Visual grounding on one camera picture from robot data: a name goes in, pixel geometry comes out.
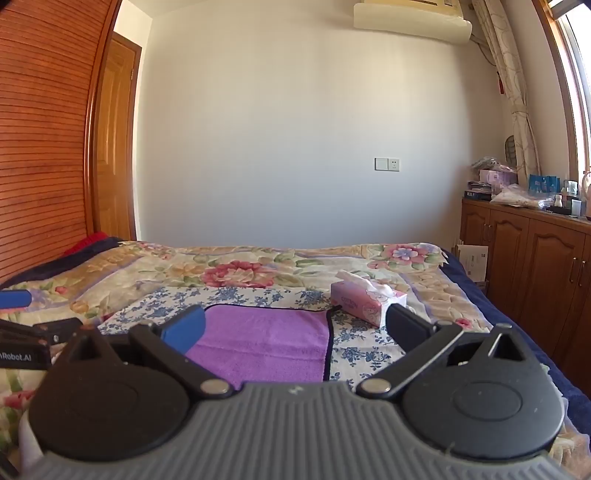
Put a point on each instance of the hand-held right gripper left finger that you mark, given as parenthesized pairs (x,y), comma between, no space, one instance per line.
(184,330)

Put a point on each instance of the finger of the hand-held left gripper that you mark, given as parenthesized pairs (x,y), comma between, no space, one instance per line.
(14,299)
(55,330)

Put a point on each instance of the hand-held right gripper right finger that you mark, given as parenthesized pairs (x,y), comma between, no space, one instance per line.
(406,325)

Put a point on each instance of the purple and grey towel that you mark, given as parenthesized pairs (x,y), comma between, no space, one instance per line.
(263,341)

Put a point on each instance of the pink tissue box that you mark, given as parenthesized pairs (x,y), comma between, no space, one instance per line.
(360,304)

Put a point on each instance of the blue floral white cloth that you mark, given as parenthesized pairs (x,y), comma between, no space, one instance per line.
(355,341)

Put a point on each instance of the white cardboard box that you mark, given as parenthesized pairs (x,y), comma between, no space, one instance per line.
(473,261)

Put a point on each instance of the red cloth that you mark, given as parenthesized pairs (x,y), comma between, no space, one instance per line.
(87,242)

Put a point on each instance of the floral bed quilt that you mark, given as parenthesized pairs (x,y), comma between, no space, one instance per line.
(531,360)

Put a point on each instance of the wooden cabinet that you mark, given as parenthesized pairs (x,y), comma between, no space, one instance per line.
(545,267)

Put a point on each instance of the stack of books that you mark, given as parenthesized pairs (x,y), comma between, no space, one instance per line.
(478,191)

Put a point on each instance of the wooden louvered wardrobe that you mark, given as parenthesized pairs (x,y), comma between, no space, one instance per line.
(41,138)

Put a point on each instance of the pink purple box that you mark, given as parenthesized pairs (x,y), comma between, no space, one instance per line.
(496,180)

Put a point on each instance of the clear plastic bag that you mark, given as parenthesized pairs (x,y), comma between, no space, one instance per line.
(521,196)

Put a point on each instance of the wooden door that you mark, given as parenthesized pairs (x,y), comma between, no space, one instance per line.
(115,138)

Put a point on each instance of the blue gift box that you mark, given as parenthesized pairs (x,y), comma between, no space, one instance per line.
(544,184)

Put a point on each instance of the grey woven fan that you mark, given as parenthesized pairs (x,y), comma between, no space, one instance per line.
(510,150)

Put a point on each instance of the small white cup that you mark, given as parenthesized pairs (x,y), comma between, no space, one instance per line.
(576,207)

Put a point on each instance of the pale plastic jug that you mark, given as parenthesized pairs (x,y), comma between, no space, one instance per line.
(586,196)

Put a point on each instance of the patterned beige curtain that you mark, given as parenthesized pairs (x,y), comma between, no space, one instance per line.
(512,92)

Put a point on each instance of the red hanging tassel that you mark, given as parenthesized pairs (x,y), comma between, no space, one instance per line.
(500,83)

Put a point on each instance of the white air conditioner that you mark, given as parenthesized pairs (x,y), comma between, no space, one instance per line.
(406,23)

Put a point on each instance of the wooden framed window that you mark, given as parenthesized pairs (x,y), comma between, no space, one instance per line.
(577,69)

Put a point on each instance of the white wall socket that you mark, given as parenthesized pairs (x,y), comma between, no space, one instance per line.
(387,164)

